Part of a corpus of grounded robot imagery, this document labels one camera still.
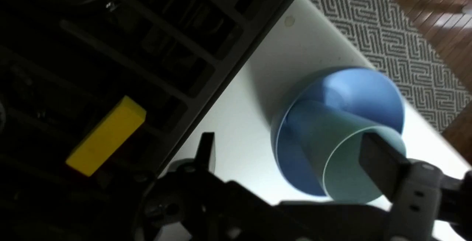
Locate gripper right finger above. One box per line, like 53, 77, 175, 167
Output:
359, 132, 472, 241

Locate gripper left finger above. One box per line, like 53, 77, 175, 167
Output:
137, 132, 281, 241

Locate pale teal plastic cup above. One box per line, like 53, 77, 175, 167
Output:
286, 100, 407, 203

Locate blue bowl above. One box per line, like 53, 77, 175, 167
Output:
270, 67, 406, 197

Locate yellow sponge block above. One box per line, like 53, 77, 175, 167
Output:
66, 96, 147, 177

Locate grey patterned rug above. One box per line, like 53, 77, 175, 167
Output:
295, 0, 472, 134

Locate black dish rack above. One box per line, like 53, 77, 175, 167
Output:
0, 0, 300, 241

